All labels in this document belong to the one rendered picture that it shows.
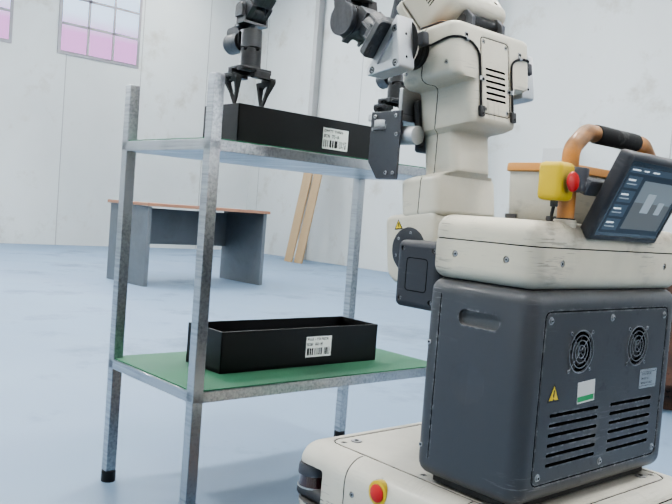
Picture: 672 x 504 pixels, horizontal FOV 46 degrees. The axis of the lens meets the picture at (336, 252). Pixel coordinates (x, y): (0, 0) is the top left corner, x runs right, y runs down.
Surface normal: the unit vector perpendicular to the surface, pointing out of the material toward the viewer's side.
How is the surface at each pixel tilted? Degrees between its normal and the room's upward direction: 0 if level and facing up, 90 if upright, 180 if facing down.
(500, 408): 90
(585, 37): 90
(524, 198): 92
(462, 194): 82
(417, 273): 90
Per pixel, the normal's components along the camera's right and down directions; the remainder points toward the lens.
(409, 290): -0.76, -0.03
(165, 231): 0.70, 0.09
